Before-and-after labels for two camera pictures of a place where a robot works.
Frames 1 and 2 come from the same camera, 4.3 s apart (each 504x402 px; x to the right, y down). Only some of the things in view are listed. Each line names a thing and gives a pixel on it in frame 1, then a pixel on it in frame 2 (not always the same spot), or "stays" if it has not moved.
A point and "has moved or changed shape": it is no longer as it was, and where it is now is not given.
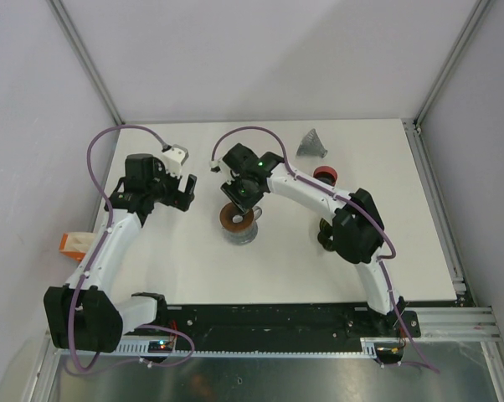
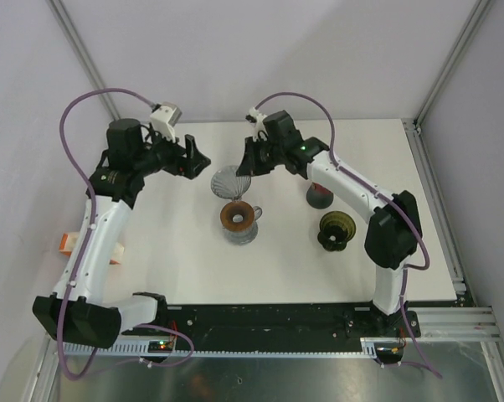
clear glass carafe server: (243, 238) stays
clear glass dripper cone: (312, 144) has moved or changed shape
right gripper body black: (242, 193) → (269, 159)
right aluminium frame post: (480, 9) stays
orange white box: (75, 244) stays
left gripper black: (177, 199) → (191, 166)
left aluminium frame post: (86, 58) stays
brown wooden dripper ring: (227, 213) stays
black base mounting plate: (284, 327) stays
